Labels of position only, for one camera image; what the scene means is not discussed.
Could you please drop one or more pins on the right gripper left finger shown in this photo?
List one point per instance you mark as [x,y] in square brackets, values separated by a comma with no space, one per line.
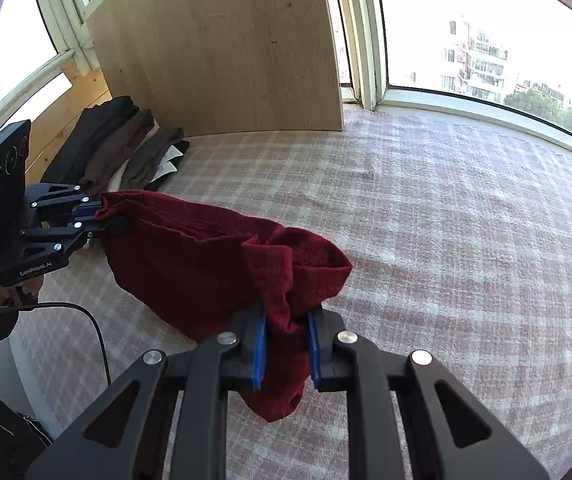
[163,410]

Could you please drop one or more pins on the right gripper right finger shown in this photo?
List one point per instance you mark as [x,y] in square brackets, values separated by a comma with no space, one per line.
[408,416]

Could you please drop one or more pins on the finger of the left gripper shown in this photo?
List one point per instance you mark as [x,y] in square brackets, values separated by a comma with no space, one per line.
[51,248]
[53,200]

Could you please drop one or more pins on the dark red knitted garment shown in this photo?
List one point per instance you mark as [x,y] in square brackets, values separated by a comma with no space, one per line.
[197,265]

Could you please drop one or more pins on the person's left hand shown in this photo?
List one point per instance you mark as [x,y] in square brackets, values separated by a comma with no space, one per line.
[22,295]

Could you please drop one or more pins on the small pine wood board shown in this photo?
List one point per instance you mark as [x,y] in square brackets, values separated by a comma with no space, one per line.
[51,128]

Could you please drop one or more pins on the beige folded garment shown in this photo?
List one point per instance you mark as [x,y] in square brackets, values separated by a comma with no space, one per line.
[116,179]

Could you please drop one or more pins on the brown folded garment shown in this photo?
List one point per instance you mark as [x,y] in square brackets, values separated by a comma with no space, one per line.
[114,151]

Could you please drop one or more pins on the black folded garment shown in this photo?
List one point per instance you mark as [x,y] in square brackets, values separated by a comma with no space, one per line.
[94,126]

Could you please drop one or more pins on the dark grey folded garment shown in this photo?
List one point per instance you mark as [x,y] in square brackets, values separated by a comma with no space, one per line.
[143,164]

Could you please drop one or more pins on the pink plaid table cloth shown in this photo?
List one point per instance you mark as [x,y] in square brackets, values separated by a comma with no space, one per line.
[460,235]

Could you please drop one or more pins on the large light wood board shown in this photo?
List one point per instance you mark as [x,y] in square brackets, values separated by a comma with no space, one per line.
[219,66]

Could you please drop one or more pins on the window frame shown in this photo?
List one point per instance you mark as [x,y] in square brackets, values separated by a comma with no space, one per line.
[503,61]

